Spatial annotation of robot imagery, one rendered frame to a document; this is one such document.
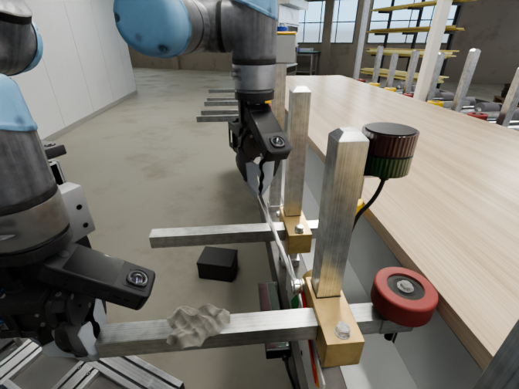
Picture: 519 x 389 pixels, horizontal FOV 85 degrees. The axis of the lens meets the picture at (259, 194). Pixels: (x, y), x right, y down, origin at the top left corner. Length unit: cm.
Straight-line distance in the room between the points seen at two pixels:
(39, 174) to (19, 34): 41
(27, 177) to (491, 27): 1170
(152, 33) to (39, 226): 23
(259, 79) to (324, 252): 29
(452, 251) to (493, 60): 1134
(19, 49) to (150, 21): 38
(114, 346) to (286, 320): 23
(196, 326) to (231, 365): 98
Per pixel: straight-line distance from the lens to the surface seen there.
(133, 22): 38
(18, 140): 31
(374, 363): 71
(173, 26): 37
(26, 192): 32
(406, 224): 60
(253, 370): 138
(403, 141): 33
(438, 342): 62
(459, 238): 61
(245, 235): 62
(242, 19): 49
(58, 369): 133
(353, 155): 33
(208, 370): 140
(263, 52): 49
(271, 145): 46
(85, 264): 37
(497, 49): 1182
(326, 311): 44
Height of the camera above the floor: 120
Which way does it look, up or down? 29 degrees down
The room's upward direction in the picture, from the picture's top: straight up
